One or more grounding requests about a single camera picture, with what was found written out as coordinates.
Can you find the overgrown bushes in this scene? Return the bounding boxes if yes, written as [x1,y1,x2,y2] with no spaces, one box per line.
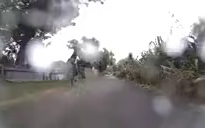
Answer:
[111,15,205,101]

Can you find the group of distant trees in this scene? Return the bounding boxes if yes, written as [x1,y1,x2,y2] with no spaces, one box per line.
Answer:
[67,36,117,73]

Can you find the dark grey asphalt path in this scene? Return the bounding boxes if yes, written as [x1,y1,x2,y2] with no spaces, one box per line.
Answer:
[0,71,205,128]

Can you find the grass strip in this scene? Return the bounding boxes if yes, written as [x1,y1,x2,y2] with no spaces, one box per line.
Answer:
[0,78,73,107]

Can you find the large dark-trunked tree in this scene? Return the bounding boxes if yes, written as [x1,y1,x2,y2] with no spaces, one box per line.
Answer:
[0,0,104,69]

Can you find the low grey fence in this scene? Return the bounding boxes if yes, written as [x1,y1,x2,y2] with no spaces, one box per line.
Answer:
[0,66,68,82]

